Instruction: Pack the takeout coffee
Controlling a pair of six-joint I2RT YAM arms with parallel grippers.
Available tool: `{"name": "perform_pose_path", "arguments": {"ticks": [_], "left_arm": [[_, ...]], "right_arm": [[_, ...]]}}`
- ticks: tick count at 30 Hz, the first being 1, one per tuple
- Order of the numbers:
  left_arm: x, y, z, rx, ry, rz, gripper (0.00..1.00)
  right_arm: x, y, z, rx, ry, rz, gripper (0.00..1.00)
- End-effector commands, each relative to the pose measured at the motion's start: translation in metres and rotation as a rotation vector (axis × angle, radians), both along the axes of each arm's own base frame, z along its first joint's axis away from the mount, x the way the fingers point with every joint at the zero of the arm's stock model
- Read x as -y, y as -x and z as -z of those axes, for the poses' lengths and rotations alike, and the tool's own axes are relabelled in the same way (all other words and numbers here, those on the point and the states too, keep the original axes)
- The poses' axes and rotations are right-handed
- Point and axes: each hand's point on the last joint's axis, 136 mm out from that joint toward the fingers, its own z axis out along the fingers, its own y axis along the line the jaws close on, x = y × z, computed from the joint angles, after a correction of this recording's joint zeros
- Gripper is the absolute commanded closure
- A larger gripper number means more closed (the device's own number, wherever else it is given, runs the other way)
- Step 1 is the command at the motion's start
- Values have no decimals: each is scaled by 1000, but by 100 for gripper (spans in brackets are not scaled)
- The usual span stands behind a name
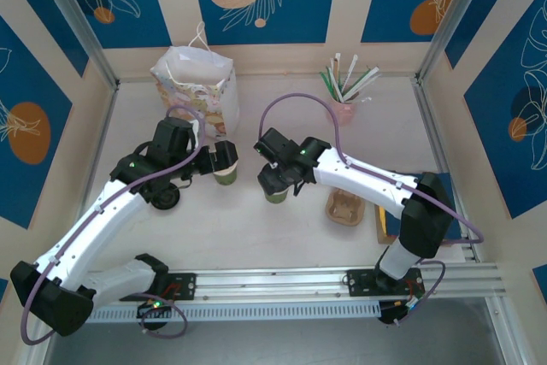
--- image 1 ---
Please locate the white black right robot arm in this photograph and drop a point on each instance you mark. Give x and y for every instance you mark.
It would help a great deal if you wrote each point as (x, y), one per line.
(363, 181)

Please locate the green paper cup black lid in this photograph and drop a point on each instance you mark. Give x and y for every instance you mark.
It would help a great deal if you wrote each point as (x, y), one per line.
(277, 198)

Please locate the brown pulp cup carrier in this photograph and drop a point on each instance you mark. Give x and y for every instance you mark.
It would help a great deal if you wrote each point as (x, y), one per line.
(344, 211)

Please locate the pink straw holder cup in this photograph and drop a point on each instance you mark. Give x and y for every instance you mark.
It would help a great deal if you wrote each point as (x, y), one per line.
(344, 113)

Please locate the cartoon animal paper gift bag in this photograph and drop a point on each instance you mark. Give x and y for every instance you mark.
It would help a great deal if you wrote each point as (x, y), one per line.
(213, 104)

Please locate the loose black plastic cup lid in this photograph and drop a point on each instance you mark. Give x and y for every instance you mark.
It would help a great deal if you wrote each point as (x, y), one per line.
(167, 201)

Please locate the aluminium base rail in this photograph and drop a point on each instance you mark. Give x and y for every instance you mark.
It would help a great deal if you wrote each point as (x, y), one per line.
(265, 284)

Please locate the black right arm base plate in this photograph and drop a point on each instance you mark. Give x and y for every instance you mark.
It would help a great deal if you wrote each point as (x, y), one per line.
(361, 284)

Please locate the aluminium wall base strip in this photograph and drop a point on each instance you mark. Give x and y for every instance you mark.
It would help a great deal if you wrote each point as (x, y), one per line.
(273, 78)

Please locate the aluminium frame post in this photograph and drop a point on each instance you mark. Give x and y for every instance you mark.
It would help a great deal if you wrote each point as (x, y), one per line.
(453, 19)
(81, 27)

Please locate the brown paper-wrapped straw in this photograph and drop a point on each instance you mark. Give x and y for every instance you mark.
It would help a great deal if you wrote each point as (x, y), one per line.
(337, 70)

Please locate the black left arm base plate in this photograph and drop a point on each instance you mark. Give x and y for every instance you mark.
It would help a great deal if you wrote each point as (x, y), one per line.
(184, 286)

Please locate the white green paper-wrapped straw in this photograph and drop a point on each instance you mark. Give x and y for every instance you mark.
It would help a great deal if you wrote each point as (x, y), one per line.
(355, 83)

